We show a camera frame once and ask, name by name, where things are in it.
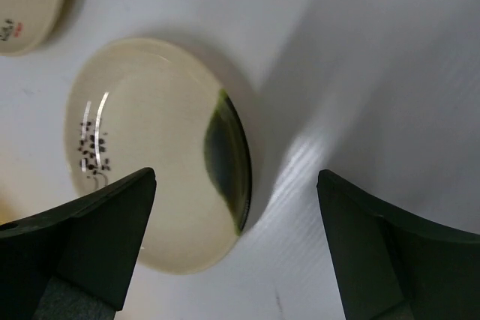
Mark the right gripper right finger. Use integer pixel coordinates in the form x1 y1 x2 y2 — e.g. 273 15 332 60
317 169 479 319

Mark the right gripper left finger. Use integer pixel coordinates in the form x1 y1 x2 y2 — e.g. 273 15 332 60
1 168 155 319

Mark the cream plate green brushstroke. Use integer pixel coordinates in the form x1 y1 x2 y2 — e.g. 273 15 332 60
64 38 252 274

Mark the cream plate with calligraphy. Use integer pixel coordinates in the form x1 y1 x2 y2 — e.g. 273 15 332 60
1 0 65 57

